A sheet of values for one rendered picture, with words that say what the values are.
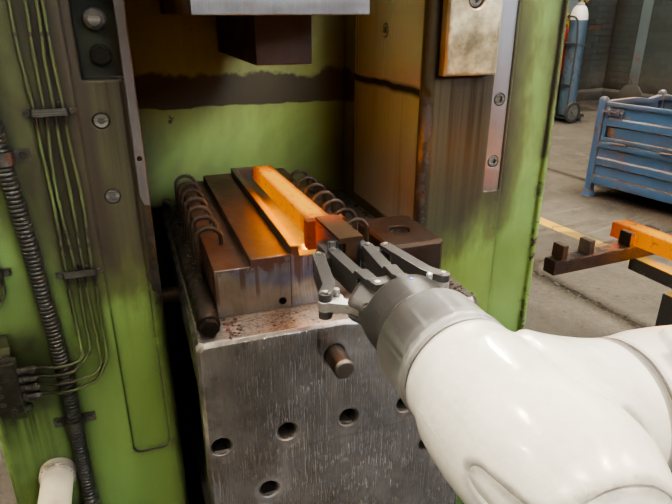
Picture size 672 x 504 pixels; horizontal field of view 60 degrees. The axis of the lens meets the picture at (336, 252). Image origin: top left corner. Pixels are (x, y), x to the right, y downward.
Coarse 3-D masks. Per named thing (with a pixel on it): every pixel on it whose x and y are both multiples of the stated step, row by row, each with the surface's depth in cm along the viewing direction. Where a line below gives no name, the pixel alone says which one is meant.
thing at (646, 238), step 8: (616, 224) 83; (624, 224) 83; (632, 224) 83; (640, 224) 83; (616, 232) 83; (640, 232) 80; (648, 232) 80; (656, 232) 80; (640, 240) 80; (648, 240) 79; (656, 240) 78; (664, 240) 77; (648, 248) 79; (656, 248) 78; (664, 248) 77; (664, 256) 77
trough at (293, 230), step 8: (248, 176) 109; (256, 184) 104; (256, 192) 100; (264, 192) 100; (264, 200) 95; (272, 200) 95; (272, 208) 91; (280, 208) 91; (280, 216) 88; (288, 224) 85; (288, 232) 82; (296, 232) 82; (296, 240) 79
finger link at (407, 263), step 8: (384, 248) 60; (392, 248) 59; (392, 256) 59; (400, 256) 57; (408, 256) 57; (392, 264) 59; (400, 264) 58; (408, 264) 56; (416, 264) 56; (424, 264) 56; (408, 272) 57; (416, 272) 55; (424, 272) 55; (432, 272) 54; (440, 272) 54; (448, 272) 54; (440, 280) 54; (448, 280) 54
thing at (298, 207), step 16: (256, 176) 94; (272, 176) 89; (272, 192) 84; (288, 192) 80; (288, 208) 76; (304, 208) 73; (320, 208) 73; (304, 224) 67; (320, 224) 64; (336, 224) 63; (304, 240) 68; (352, 240) 59; (352, 256) 60
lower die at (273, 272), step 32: (192, 192) 102; (224, 192) 98; (224, 224) 86; (256, 224) 83; (224, 256) 75; (256, 256) 73; (288, 256) 73; (224, 288) 72; (256, 288) 74; (288, 288) 75
